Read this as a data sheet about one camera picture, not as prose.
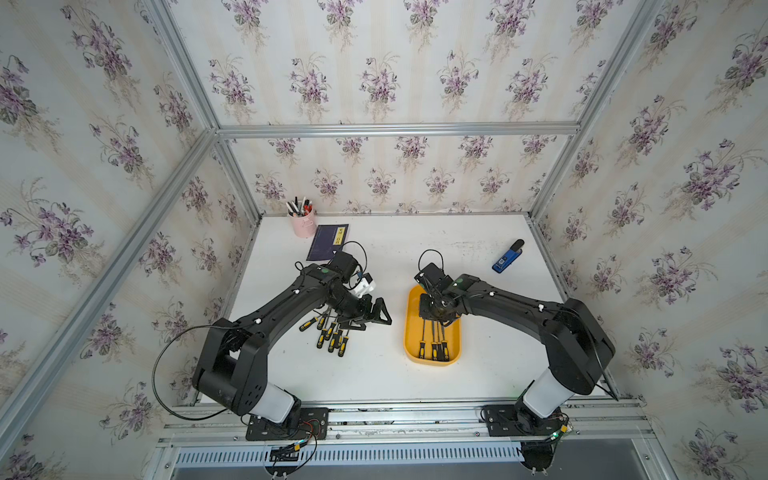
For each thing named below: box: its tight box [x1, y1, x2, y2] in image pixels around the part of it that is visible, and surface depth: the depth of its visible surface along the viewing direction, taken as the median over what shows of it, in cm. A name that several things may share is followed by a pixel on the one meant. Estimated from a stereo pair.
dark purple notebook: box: [306, 224, 349, 261], surface depth 113 cm
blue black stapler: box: [492, 239, 525, 274], surface depth 106 cm
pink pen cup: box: [289, 208, 317, 238], surface depth 110 cm
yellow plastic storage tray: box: [404, 284, 463, 367], surface depth 88 cm
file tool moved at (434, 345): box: [431, 320, 439, 361], surface depth 86 cm
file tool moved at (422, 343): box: [418, 318, 427, 359], surface depth 86 cm
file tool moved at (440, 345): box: [437, 321, 444, 362], surface depth 86 cm
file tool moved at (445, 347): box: [441, 322, 450, 362], surface depth 86 cm
